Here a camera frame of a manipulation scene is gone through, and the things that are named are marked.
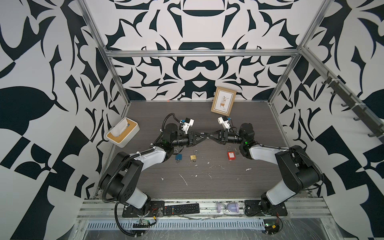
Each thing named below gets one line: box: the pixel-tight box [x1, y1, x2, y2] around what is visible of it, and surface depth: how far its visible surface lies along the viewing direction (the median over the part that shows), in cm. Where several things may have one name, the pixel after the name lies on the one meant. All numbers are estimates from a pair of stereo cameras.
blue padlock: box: [175, 154, 183, 161], surface depth 93 cm
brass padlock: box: [190, 149, 199, 163], surface depth 93 cm
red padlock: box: [226, 145, 236, 161], surface depth 93 cm
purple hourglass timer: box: [216, 202, 240, 213], surface depth 75 cm
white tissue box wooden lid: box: [106, 117, 140, 148], surface depth 98 cm
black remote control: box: [163, 203, 200, 216], surface depth 74 cm
